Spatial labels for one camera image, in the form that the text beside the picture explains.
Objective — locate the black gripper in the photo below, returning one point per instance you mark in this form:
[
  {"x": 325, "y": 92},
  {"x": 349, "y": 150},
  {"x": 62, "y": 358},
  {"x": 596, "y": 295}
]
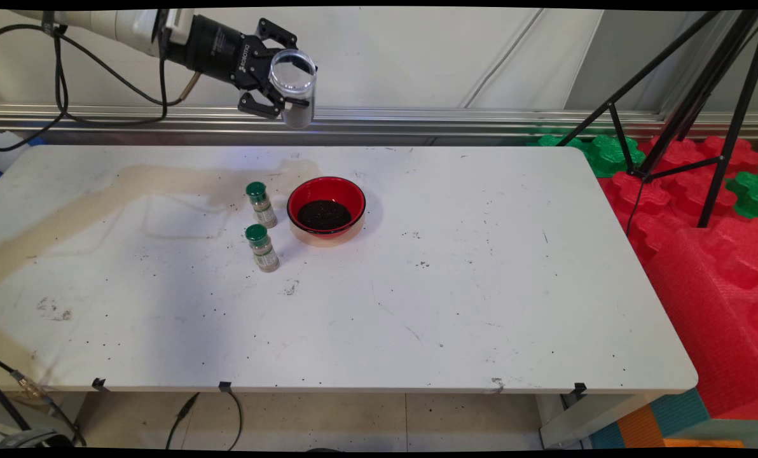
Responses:
[{"x": 223, "y": 51}]

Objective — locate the clear plastic jar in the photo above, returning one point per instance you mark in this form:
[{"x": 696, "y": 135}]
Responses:
[{"x": 293, "y": 70}]

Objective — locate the black seeds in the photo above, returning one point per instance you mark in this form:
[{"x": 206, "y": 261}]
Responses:
[
  {"x": 325, "y": 215},
  {"x": 297, "y": 117}
]

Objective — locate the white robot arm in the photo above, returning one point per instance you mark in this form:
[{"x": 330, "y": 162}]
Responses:
[{"x": 118, "y": 22}]

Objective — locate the green cap spice bottle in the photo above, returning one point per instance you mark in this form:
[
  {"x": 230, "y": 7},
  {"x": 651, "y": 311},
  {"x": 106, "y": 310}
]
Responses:
[
  {"x": 261, "y": 203},
  {"x": 262, "y": 249}
]

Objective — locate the red bowl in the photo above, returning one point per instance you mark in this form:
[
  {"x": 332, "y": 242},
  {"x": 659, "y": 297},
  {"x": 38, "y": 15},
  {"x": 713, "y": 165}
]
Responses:
[{"x": 347, "y": 189}]

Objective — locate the black table clip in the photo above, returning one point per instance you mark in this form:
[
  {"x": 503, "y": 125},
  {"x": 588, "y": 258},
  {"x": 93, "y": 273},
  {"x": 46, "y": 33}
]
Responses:
[
  {"x": 580, "y": 389},
  {"x": 226, "y": 386},
  {"x": 99, "y": 383}
]

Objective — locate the green foam puzzle mat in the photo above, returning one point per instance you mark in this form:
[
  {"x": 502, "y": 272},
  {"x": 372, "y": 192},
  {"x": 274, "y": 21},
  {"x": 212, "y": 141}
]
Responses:
[
  {"x": 608, "y": 156},
  {"x": 748, "y": 194}
]

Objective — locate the white table leg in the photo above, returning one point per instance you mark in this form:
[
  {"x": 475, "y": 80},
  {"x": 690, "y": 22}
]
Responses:
[
  {"x": 582, "y": 420},
  {"x": 67, "y": 407}
]

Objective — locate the black tripod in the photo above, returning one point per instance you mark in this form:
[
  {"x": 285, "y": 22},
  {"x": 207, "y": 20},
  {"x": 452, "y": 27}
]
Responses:
[{"x": 697, "y": 95}]

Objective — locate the large red foam block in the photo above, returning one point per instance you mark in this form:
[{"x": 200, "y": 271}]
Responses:
[{"x": 709, "y": 318}]

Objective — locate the orange foam mat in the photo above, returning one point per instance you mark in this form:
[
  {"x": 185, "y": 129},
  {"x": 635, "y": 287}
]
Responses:
[{"x": 640, "y": 426}]

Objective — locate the teal foam mat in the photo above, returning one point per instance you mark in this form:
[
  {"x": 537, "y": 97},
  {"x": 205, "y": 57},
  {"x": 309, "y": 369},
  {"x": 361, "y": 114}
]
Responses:
[{"x": 681, "y": 410}]

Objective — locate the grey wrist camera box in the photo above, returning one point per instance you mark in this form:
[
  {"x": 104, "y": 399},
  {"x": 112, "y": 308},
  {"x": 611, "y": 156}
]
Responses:
[{"x": 175, "y": 25}]

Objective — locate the aluminium rail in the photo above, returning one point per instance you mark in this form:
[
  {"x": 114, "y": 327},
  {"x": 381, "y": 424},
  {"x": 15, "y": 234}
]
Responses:
[{"x": 417, "y": 121}]

